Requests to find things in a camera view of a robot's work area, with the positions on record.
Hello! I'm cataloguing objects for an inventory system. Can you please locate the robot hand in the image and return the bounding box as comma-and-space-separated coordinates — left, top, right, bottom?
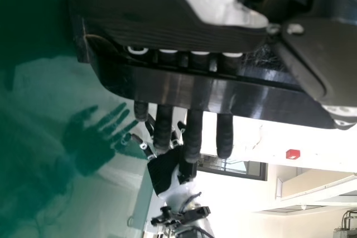
54, 0, 357, 164
121, 114, 212, 226

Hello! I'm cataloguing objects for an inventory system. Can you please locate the dark framed window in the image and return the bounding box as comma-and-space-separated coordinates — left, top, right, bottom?
197, 153, 268, 182

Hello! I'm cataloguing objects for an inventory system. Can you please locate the grey metal pipe fixture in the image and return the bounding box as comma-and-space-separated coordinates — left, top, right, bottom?
333, 208, 357, 238

